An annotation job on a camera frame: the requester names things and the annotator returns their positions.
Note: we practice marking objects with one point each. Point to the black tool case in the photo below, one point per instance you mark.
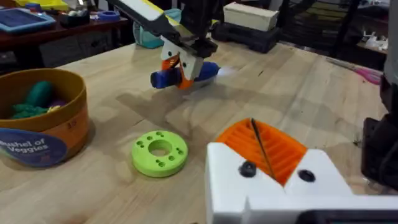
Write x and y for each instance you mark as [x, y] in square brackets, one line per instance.
[248, 39]

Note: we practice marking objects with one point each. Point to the blue electric screwdriver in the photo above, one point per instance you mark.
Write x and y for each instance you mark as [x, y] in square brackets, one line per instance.
[164, 78]

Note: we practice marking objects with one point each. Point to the green disc with holes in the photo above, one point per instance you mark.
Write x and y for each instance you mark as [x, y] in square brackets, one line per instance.
[160, 153]

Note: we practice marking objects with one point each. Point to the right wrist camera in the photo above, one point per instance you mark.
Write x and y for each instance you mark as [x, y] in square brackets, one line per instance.
[197, 18]

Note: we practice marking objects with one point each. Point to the black bowl with parts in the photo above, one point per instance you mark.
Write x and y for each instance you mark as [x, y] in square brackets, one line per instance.
[74, 18]

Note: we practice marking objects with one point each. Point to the dark brown side table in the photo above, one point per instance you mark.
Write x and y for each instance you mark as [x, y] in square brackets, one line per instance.
[62, 40]

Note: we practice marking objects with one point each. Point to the brown tub with toys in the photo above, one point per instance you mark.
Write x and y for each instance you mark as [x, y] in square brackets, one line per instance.
[62, 124]

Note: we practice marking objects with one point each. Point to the yellow flat box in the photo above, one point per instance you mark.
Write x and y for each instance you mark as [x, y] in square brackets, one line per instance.
[46, 4]

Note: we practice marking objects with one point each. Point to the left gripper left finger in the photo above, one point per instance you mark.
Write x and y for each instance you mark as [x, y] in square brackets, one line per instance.
[227, 174]

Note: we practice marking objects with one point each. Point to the blue tape roll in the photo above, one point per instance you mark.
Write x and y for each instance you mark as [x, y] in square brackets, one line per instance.
[109, 15]

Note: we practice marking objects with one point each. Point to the blue tray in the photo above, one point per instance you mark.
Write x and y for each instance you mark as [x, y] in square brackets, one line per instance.
[21, 20]

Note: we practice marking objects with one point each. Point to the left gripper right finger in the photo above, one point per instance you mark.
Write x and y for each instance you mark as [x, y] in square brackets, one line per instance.
[320, 174]

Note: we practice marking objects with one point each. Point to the teal plastic container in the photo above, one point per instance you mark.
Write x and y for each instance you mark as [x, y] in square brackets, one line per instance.
[146, 37]

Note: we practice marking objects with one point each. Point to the white cardboard box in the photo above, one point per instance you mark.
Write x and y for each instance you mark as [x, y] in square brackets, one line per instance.
[250, 16]

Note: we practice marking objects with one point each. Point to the pink scissors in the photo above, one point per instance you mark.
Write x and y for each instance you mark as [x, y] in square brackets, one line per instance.
[368, 74]

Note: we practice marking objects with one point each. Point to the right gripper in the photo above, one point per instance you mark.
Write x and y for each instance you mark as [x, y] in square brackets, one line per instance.
[161, 21]

